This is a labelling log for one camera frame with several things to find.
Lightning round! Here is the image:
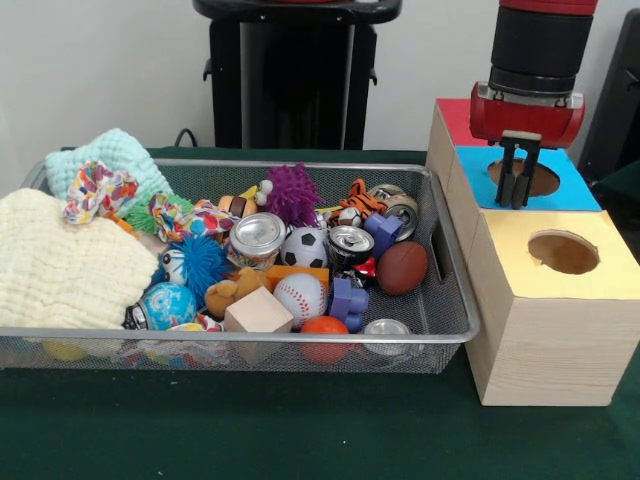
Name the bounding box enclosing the small soccer ball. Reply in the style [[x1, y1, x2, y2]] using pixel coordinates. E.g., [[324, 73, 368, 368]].
[[280, 227, 331, 270]]

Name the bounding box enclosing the small plush tiger toy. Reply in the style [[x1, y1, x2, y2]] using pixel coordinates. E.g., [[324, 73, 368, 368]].
[[329, 178, 391, 229]]

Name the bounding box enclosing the white baseball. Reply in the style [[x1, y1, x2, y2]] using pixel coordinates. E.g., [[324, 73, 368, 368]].
[[273, 273, 329, 329]]

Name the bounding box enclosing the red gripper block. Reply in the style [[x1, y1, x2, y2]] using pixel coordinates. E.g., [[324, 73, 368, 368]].
[[468, 82, 586, 210]]

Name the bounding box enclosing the wooden box with three holes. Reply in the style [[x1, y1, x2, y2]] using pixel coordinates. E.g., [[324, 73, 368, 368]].
[[425, 97, 640, 409]]

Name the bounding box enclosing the crushed silver can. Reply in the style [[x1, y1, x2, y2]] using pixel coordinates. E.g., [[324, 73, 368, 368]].
[[228, 212, 287, 271]]

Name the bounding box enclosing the purple spiky eyed toy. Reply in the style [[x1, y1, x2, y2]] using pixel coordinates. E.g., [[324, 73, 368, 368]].
[[257, 162, 325, 229]]

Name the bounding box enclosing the shallow mesh bin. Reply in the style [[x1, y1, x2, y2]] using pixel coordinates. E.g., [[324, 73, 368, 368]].
[[0, 155, 482, 376]]

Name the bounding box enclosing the red black drink can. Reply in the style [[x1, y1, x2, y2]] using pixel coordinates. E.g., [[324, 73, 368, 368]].
[[362, 319, 415, 357]]

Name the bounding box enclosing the black orange drink can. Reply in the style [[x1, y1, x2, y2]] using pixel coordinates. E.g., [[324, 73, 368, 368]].
[[327, 225, 376, 274]]

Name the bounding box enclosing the dark green table cloth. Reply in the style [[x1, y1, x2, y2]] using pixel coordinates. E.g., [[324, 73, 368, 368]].
[[589, 158, 640, 251], [0, 145, 640, 480]]

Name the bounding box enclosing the colourful paper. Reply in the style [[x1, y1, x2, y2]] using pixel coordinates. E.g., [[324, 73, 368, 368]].
[[62, 160, 140, 225]]

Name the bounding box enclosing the black upright panel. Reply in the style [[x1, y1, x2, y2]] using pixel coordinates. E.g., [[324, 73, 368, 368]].
[[577, 8, 640, 176]]

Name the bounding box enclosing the plain wooden cube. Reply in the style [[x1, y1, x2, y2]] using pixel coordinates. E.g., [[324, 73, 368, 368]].
[[223, 286, 295, 335]]

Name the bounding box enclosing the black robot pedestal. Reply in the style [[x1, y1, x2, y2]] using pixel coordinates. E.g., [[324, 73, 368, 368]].
[[192, 0, 404, 150]]

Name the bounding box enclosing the cream waffle cloth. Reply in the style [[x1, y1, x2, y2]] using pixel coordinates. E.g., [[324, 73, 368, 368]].
[[0, 187, 161, 331]]

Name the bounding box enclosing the mint green cloth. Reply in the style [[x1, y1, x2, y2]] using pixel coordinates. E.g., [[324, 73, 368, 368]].
[[45, 128, 174, 217]]

